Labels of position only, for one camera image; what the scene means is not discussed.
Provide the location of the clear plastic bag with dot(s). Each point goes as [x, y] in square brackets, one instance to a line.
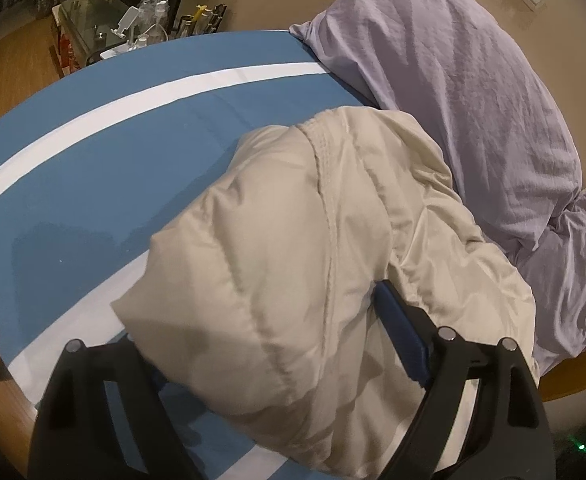
[155, 15]

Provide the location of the white phone stand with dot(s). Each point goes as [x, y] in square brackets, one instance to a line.
[123, 27]

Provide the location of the glass nightstand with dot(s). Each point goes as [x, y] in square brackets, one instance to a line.
[85, 22]

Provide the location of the blue white striped bed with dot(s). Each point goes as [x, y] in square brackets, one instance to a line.
[103, 160]

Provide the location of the small lilac pillow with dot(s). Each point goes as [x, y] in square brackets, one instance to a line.
[573, 280]

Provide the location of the large lilac pillow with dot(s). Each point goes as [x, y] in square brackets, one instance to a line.
[453, 90]

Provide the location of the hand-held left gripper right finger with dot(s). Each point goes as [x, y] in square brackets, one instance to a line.
[403, 330]

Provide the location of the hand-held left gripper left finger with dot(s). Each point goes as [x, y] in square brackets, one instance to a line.
[73, 410]

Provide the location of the beige puffer jacket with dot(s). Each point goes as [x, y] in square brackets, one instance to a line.
[283, 270]

